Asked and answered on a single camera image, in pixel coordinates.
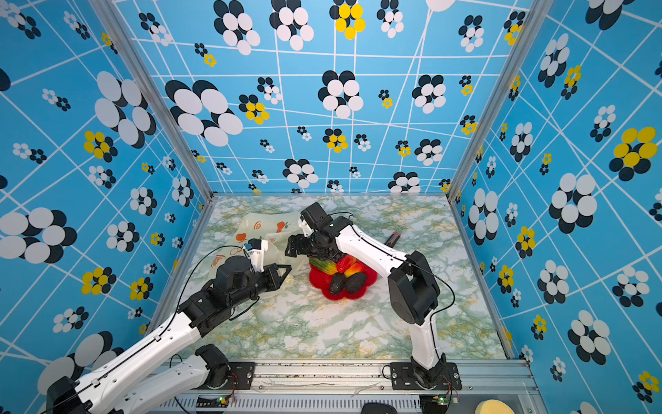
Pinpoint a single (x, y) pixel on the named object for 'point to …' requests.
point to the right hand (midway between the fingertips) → (297, 252)
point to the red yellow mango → (348, 266)
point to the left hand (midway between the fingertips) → (294, 267)
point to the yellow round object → (493, 406)
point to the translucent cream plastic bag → (274, 228)
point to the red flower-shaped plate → (321, 279)
